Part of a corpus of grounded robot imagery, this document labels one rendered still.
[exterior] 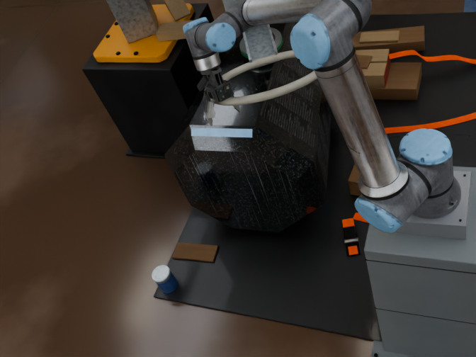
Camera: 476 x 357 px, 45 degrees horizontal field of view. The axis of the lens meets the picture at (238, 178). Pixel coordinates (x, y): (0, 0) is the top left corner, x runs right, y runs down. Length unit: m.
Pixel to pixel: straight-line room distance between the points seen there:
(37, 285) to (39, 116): 1.58
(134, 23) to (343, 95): 2.07
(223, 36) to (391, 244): 0.88
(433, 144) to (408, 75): 1.89
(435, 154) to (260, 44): 1.06
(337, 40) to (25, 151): 3.38
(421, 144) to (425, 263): 0.43
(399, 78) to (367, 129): 2.13
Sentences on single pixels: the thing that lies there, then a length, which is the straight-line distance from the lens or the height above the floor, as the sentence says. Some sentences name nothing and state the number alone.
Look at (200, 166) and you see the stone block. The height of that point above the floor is 0.61.
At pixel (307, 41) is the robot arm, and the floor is 1.72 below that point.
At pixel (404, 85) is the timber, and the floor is 0.11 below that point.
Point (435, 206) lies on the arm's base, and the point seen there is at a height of 0.98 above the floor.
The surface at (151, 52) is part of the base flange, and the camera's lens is 3.29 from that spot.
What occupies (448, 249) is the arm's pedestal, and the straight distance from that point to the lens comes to 2.01.
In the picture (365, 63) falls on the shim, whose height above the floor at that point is 0.22.
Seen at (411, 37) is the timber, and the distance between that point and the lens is 3.99.
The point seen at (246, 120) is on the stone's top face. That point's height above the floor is 0.80.
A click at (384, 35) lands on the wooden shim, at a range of 4.02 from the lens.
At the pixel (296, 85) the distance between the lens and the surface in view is 2.00.
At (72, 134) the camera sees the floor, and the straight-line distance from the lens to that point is 4.38.
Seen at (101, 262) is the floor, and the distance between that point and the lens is 3.48.
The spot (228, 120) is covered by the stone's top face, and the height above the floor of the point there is 0.80.
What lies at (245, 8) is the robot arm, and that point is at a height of 1.54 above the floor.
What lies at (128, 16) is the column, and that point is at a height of 0.94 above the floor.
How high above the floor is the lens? 2.55
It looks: 47 degrees down
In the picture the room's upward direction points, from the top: 23 degrees counter-clockwise
